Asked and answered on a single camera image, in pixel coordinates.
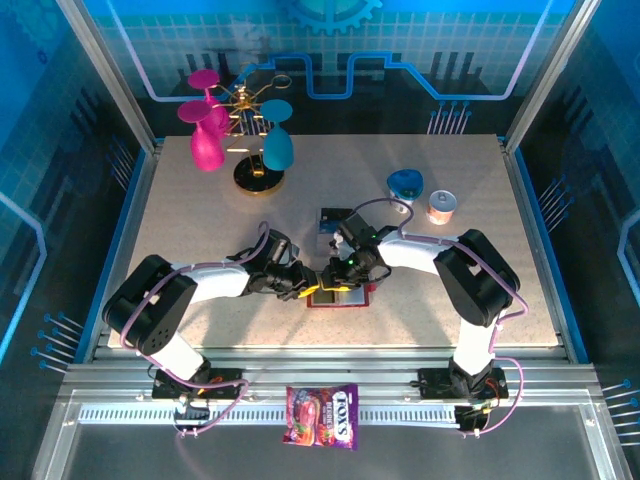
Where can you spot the teal wine glass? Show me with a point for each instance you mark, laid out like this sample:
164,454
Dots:
277,147

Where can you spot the aluminium frame post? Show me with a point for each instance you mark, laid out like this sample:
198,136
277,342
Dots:
550,75
110,75

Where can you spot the large pink wine glass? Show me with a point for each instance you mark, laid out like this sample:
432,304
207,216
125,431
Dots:
206,150

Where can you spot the small pink wine glass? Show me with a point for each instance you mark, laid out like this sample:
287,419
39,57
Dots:
202,78

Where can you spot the red card holder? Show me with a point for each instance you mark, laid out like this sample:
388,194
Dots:
357,298

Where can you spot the blue lid yogurt cup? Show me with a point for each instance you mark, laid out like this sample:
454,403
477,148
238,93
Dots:
405,185

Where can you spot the aluminium table rail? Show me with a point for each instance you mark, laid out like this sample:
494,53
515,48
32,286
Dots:
325,367

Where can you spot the purple candy bag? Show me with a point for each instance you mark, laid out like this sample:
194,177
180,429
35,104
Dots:
322,415

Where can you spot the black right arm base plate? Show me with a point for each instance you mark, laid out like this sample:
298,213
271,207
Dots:
432,382

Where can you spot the gold wine glass rack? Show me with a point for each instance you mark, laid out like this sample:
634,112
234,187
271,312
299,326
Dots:
255,180

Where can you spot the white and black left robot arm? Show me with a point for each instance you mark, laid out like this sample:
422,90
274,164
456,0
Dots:
220,280

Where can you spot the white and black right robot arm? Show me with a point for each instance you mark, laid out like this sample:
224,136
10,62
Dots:
410,252

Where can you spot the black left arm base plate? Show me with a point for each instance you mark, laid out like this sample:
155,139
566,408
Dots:
230,376

